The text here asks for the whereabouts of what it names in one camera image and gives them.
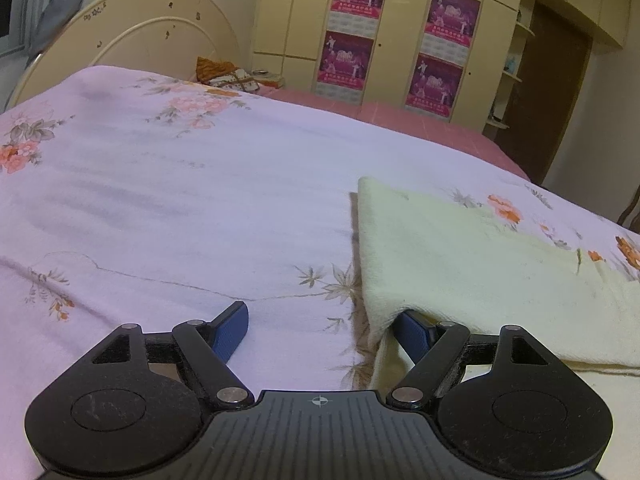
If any cream arched headboard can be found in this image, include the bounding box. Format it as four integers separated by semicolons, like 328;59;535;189
4;0;242;113

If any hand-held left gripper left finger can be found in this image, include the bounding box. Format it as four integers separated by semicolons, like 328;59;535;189
90;301;254;407

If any cream cloth garment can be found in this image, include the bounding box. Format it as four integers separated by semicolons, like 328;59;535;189
350;176;640;480

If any pink bed cover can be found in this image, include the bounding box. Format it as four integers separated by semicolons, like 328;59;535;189
257;84;532;182

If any lilac floral bed sheet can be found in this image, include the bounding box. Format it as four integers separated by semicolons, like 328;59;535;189
0;65;640;480

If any dark wooden chair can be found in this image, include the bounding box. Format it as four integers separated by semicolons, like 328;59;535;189
616;199;640;235

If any orange patterned cloth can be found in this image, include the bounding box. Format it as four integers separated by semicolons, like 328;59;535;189
195;56;247;84

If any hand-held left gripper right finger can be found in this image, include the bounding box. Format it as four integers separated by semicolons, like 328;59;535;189
387;310;551;409

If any brown wooden door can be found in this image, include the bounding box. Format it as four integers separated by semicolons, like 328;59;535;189
494;1;594;187

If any white window frame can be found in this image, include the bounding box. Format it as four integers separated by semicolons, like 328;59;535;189
0;0;35;58

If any small book pile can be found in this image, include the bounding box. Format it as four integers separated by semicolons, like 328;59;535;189
251;68;286;87

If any plaid patterned pillow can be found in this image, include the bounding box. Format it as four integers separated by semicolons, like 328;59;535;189
207;70;261;94

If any hanging grey cloth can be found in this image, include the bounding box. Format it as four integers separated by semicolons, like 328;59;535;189
29;0;94;57

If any cream wardrobe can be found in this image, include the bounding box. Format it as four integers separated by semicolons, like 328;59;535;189
252;0;632;133

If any cream open shelf unit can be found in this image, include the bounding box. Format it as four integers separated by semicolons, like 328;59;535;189
482;4;536;135

